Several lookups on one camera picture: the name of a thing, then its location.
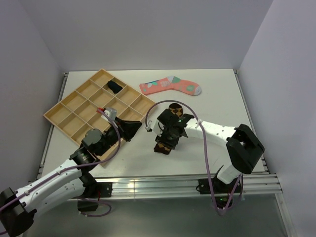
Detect brown orange argyle sock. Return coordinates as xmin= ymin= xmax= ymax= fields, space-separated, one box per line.
xmin=154 ymin=103 xmax=183 ymax=155

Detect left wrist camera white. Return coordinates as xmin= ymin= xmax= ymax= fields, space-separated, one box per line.
xmin=96 ymin=107 xmax=117 ymax=121

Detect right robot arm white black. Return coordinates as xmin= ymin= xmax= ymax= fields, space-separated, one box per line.
xmin=153 ymin=109 xmax=265 ymax=193

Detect navy ankle sock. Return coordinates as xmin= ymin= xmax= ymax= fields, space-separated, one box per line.
xmin=107 ymin=80 xmax=123 ymax=94

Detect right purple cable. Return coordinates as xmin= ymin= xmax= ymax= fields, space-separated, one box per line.
xmin=145 ymin=99 xmax=244 ymax=217

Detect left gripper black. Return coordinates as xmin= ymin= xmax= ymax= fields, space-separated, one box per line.
xmin=97 ymin=116 xmax=142 ymax=156

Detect wooden compartment tray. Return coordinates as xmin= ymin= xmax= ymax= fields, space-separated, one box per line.
xmin=43 ymin=68 xmax=157 ymax=168

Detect purple cable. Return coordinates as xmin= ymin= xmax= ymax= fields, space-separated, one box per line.
xmin=0 ymin=112 xmax=122 ymax=218
xmin=145 ymin=99 xmax=244 ymax=217

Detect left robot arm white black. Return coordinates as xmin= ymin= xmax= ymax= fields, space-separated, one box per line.
xmin=0 ymin=118 xmax=142 ymax=237

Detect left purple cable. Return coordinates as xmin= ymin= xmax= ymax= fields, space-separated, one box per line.
xmin=0 ymin=112 xmax=122 ymax=218

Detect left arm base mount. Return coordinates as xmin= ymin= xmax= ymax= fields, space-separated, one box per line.
xmin=77 ymin=182 xmax=113 ymax=217

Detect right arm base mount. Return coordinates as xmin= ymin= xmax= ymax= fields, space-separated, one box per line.
xmin=196 ymin=175 xmax=243 ymax=209

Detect aluminium frame rail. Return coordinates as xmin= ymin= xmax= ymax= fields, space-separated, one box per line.
xmin=96 ymin=173 xmax=282 ymax=199

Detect pink patterned sock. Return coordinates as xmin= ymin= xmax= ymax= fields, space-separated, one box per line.
xmin=139 ymin=76 xmax=202 ymax=96

